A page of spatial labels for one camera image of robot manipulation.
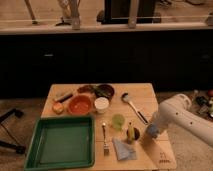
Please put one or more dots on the blue sponge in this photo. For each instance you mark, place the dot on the blue sponge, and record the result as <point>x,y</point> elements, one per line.
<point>152,130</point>

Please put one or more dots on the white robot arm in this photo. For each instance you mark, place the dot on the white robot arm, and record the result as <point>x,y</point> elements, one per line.
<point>176,110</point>

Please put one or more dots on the green plastic tray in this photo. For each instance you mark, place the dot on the green plastic tray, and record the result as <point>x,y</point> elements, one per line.
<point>62,143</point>

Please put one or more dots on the dark brown bowl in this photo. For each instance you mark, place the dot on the dark brown bowl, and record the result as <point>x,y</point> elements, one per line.
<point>105,90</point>

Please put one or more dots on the white cup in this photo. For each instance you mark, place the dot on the white cup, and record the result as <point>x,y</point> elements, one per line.
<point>101,104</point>

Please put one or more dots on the dark red plate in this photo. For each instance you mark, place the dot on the dark red plate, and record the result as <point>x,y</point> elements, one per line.
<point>86,89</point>

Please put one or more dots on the wooden table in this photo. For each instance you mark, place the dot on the wooden table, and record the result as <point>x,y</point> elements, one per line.
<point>155,155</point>

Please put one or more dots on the orange bowl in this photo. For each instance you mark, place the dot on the orange bowl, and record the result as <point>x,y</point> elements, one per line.
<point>79,105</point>

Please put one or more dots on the green cup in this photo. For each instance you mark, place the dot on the green cup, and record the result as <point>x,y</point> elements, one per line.
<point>118,121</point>

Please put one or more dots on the orange round fruit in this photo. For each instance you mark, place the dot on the orange round fruit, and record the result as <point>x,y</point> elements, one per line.
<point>58,108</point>

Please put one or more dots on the banana in black cup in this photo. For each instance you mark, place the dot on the banana in black cup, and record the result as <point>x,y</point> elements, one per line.
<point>133,133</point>

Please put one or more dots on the metal fork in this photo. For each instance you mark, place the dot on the metal fork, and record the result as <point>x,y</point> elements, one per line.
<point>105,146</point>

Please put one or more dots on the blue folded cloth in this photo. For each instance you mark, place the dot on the blue folded cloth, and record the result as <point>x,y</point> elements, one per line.
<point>123,150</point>

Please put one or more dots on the black tripod stand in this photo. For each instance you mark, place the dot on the black tripod stand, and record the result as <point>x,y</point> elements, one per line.
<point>19,149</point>

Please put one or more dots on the spoon with black handle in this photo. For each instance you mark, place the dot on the spoon with black handle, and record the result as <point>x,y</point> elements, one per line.
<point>126,98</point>

